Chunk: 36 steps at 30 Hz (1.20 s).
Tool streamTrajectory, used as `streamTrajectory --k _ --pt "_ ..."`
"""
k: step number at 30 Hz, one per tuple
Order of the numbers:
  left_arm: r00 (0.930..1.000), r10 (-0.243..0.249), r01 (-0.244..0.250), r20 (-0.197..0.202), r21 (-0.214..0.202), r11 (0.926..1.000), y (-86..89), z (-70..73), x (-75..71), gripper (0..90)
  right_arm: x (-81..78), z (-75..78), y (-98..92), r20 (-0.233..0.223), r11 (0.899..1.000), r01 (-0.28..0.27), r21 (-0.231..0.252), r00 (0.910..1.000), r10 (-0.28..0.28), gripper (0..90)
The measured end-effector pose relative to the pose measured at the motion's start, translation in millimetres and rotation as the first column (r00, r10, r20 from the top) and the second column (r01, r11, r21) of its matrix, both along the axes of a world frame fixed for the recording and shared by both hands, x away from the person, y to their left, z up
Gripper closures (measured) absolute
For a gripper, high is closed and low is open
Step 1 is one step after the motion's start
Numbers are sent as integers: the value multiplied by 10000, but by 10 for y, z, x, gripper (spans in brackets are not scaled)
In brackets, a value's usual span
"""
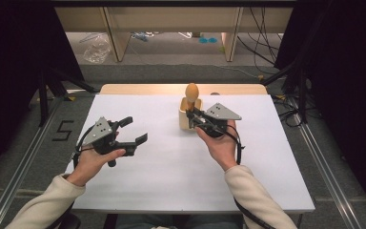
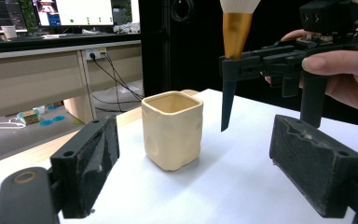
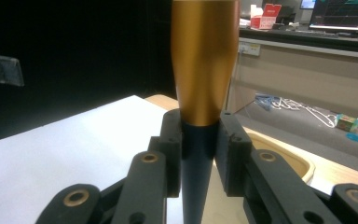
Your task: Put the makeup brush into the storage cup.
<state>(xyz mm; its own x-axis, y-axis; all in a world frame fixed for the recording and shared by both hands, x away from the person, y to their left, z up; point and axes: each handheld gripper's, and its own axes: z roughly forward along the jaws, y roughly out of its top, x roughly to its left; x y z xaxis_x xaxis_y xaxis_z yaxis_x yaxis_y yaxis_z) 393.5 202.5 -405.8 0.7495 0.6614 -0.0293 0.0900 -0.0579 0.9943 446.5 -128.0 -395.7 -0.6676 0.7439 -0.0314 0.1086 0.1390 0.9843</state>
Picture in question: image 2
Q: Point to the cream square ceramic cup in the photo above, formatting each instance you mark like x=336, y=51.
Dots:
x=172, y=133

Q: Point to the blue disc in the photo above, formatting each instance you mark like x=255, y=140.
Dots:
x=46, y=123
x=52, y=108
x=59, y=118

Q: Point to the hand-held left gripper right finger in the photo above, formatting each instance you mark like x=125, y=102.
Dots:
x=315, y=165

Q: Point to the beige office desk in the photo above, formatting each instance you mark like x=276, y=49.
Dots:
x=28, y=81

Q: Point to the clear plastic container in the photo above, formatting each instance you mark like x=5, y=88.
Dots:
x=39, y=109

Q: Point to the green cardboard box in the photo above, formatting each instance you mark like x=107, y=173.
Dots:
x=29, y=117

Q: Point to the white paper cup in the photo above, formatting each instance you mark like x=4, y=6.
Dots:
x=9, y=32

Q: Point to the white wall socket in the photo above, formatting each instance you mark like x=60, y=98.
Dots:
x=95, y=53

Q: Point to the bright computer monitor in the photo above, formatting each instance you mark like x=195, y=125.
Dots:
x=74, y=12

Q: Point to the dark computer monitor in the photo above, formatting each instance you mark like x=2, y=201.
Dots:
x=0, y=14

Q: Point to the black curtain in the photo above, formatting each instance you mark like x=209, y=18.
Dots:
x=199, y=46

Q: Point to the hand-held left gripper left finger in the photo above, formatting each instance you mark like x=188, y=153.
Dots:
x=85, y=168

